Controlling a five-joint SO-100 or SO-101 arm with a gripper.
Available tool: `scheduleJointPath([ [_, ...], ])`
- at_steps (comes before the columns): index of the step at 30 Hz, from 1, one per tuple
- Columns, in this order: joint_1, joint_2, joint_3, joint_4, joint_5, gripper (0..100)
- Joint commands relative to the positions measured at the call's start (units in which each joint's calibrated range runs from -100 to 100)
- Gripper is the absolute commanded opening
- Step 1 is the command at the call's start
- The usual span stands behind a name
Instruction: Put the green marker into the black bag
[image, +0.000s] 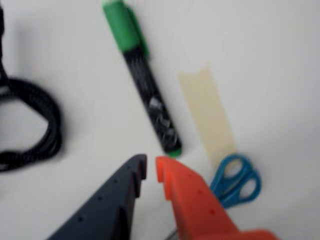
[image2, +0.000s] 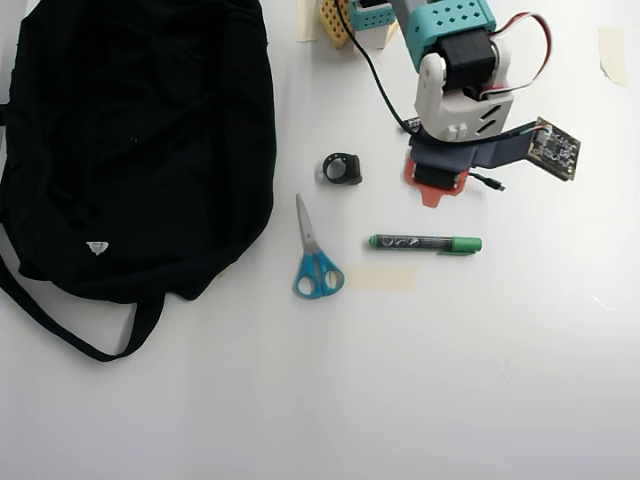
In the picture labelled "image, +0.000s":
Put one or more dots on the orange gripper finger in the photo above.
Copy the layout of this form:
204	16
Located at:
197	205

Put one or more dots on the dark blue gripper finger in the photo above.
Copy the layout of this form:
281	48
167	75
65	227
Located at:
105	207

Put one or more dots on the green capped black marker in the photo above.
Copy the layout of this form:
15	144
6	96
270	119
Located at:
150	95

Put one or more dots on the beige masking tape strip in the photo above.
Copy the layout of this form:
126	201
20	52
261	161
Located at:
210	110

